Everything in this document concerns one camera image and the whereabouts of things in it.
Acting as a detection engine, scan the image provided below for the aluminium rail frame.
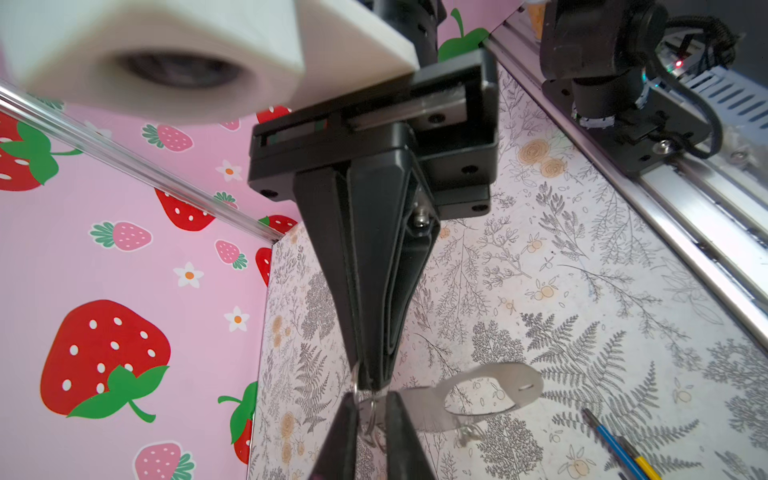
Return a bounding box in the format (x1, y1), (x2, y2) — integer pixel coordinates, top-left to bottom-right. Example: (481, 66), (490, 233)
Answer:
(485, 12), (767, 348)

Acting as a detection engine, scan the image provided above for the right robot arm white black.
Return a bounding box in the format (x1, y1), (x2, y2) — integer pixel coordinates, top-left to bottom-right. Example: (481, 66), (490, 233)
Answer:
(248, 1), (736, 391)

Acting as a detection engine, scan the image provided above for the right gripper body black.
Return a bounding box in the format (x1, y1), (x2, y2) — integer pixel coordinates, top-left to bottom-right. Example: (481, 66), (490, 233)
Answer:
(247, 49), (499, 219)

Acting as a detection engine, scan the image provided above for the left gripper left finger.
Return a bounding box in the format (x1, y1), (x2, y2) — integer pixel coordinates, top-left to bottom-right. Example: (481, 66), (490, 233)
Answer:
(309, 392), (359, 480)

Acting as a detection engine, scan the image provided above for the black connector with coloured wires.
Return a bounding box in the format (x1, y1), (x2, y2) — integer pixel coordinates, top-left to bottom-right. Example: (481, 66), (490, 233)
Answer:
(582, 408), (662, 480)

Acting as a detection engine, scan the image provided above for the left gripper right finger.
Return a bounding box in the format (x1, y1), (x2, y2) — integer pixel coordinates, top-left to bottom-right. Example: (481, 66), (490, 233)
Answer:
(385, 391), (436, 480)

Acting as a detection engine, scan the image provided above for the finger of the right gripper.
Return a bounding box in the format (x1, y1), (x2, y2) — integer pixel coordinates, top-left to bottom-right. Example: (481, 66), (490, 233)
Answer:
(347, 149), (438, 390)
(293, 166), (363, 372)

